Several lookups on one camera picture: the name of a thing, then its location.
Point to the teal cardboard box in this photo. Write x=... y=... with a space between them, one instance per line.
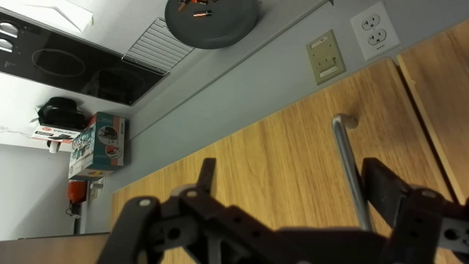
x=97 y=146

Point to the red bottle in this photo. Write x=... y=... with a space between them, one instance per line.
x=76 y=192

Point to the beige wall switch plate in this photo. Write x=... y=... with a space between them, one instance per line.
x=325 y=56

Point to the red white flat package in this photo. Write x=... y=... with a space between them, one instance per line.
x=53 y=133

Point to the black pouch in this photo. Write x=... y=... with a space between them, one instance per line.
x=60 y=113

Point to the white wall power outlet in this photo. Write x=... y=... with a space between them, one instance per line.
x=374 y=29

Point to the white paper sheet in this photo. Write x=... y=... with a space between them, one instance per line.
x=63 y=12

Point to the black glass cooktop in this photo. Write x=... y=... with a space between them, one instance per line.
x=73 y=67

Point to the red brown sticks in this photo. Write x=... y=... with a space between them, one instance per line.
x=195 y=9

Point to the white vent grille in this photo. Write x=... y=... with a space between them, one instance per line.
x=155 y=45

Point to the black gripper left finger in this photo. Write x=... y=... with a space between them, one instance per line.
x=195 y=220

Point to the dark grey round plate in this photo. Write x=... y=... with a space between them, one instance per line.
x=210 y=23

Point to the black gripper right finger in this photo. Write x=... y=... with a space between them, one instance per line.
x=419 y=220

